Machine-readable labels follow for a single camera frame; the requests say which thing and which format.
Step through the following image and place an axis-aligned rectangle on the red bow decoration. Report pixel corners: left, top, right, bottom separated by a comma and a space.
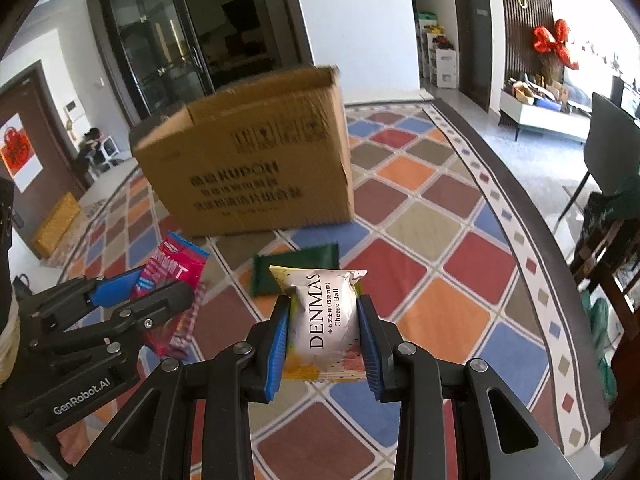
531, 18, 581, 71

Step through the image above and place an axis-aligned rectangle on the white rack with dark bags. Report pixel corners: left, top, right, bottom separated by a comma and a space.
75, 127, 126, 177

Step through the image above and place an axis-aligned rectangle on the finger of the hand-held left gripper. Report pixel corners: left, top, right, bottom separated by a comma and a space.
27, 281, 197, 362
19, 266, 147, 333

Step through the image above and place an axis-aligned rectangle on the black framed glass sliding door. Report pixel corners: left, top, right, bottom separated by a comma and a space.
87, 0, 321, 127

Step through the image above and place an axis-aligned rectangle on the dark green cloth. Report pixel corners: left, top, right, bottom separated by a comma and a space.
585, 175, 640, 222

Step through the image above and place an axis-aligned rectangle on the checkered colourful tablecloth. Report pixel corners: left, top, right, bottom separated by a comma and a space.
10, 100, 617, 480

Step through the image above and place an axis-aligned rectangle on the dark teal chair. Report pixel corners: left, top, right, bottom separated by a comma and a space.
556, 92, 640, 222

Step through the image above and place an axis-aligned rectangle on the dark green snack packet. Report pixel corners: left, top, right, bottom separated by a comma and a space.
251, 242, 341, 299

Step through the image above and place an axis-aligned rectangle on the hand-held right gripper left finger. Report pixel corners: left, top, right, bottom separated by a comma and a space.
65, 295, 292, 480

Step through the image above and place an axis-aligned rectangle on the dark interior door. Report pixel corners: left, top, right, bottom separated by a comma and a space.
452, 0, 494, 112

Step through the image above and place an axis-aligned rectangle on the green plastic bag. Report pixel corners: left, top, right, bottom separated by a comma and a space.
589, 299, 622, 397

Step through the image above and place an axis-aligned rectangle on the brown wooden chair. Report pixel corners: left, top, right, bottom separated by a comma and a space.
570, 200, 640, 322

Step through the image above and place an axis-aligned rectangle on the white toy shelf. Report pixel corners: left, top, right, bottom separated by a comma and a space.
419, 10, 460, 91

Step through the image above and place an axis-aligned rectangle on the brown cardboard box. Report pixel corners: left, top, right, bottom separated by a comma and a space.
129, 64, 357, 239

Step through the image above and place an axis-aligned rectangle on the red paper door decoration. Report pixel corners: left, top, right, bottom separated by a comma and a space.
0, 112, 44, 192

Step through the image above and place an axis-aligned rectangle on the pink snack packet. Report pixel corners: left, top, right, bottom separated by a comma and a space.
131, 231, 210, 359

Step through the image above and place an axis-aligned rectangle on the white snack packet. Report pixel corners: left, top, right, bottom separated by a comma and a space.
269, 265, 369, 384

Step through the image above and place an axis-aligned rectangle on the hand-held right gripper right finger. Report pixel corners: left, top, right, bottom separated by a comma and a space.
357, 295, 614, 480

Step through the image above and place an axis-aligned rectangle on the brown entrance door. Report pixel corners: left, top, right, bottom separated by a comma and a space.
0, 60, 87, 202

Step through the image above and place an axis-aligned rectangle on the white low cabinet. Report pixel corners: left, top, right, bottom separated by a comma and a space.
497, 86, 596, 144

